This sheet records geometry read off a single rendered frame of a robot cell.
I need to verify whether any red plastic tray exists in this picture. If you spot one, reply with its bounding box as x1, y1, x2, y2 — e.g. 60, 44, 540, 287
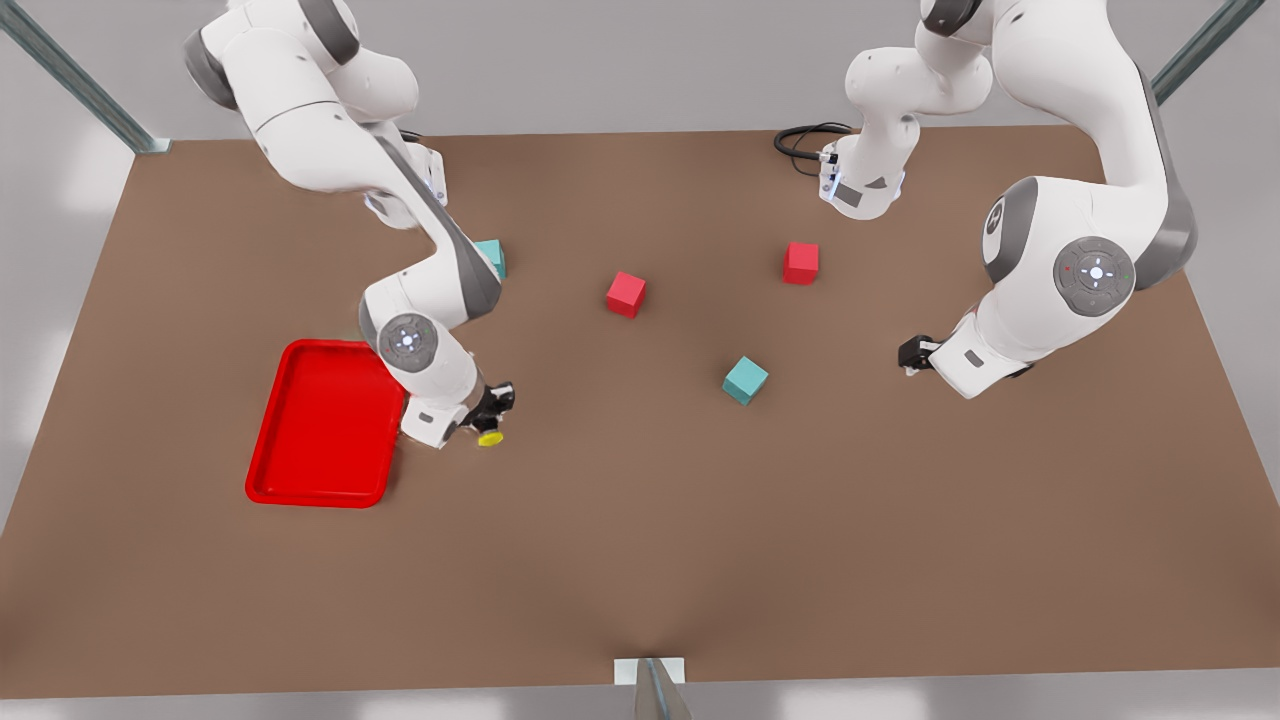
245, 339, 408, 509

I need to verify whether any black cable loop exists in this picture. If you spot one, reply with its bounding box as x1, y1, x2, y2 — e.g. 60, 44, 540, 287
773, 122, 856, 181

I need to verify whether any silver frame post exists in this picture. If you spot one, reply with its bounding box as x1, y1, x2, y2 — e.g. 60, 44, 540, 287
0, 0, 172, 156
613, 656, 693, 720
1150, 0, 1267, 106

